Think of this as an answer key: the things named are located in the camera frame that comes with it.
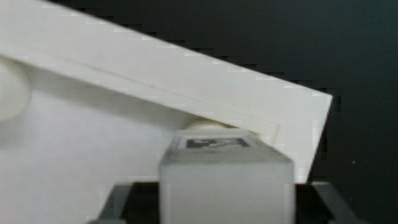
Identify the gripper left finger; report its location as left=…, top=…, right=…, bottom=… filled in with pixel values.
left=88, top=182, right=160, bottom=224

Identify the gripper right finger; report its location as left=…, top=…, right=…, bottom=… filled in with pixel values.
left=295, top=182, right=363, bottom=224

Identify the white table leg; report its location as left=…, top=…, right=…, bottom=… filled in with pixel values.
left=159, top=121, right=295, bottom=224

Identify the white square table top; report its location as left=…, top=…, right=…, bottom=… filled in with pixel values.
left=0, top=0, right=333, bottom=224

